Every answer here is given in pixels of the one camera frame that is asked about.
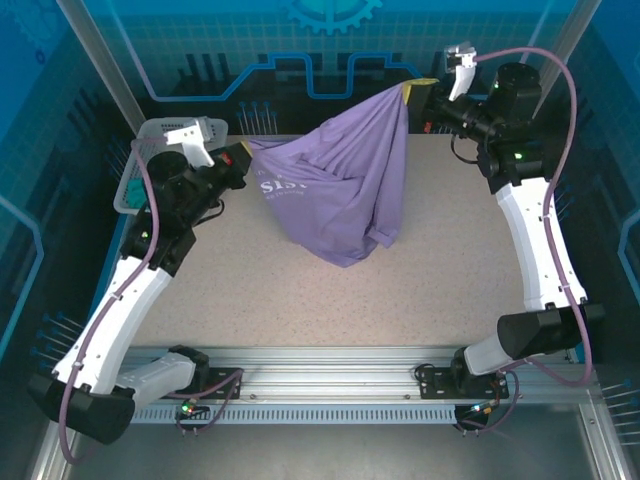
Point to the small circuit board with leds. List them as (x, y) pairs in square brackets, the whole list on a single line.
[(482, 407), (189, 408)]

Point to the aluminium frame beam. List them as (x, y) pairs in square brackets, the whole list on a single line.
[(605, 445), (47, 460)]

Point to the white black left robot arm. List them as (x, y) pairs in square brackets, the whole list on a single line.
[(115, 310)]

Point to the purple t-shirt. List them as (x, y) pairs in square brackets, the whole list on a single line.
[(340, 200)]

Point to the aluminium frame post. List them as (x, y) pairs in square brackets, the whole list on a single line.
[(565, 35), (100, 60)]

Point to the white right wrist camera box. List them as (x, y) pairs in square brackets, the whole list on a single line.
[(462, 70)]

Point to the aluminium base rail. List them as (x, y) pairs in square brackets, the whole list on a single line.
[(325, 370)]

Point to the teal cloth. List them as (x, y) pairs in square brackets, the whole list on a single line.
[(135, 194)]

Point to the grey plastic mesh basket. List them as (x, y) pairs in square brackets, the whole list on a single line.
[(127, 170)]

